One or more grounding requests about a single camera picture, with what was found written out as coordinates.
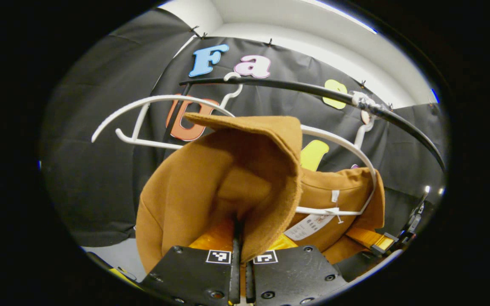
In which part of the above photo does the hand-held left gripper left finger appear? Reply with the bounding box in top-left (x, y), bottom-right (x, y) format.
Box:
top-left (141, 221), bottom-right (241, 306)

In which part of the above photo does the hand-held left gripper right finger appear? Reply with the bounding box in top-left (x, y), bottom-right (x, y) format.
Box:
top-left (245, 237), bottom-right (348, 306)

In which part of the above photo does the brown collared shirt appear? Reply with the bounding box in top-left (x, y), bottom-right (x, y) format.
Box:
top-left (136, 113), bottom-right (386, 275)

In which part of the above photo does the white plastic clothes hanger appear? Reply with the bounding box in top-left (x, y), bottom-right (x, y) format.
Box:
top-left (91, 72), bottom-right (244, 150)
top-left (295, 91), bottom-right (378, 217)

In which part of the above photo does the black clothes rack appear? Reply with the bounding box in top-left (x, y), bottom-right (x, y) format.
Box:
top-left (163, 76), bottom-right (447, 171)

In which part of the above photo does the black backdrop cloth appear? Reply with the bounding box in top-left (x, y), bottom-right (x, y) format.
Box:
top-left (41, 8), bottom-right (448, 248)

